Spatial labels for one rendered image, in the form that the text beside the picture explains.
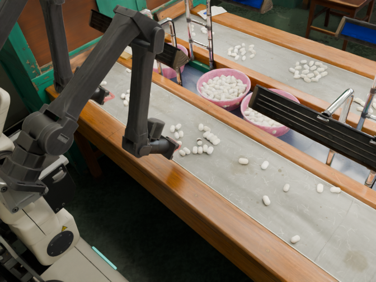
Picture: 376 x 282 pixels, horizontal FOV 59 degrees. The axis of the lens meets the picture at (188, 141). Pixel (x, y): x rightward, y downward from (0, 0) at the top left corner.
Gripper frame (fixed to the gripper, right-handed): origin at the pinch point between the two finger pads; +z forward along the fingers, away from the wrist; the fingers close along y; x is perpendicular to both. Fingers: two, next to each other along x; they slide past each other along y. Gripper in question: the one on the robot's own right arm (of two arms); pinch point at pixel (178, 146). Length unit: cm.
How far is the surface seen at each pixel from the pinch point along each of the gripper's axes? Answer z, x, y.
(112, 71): 20, -8, 76
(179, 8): 62, -56, 86
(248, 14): 233, -96, 149
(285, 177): 20.0, -7.1, -36.8
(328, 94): 60, -42, -24
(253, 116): 34.0, -20.0, -7.2
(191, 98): 25.0, -15.1, 21.9
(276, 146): 24.8, -14.7, -26.5
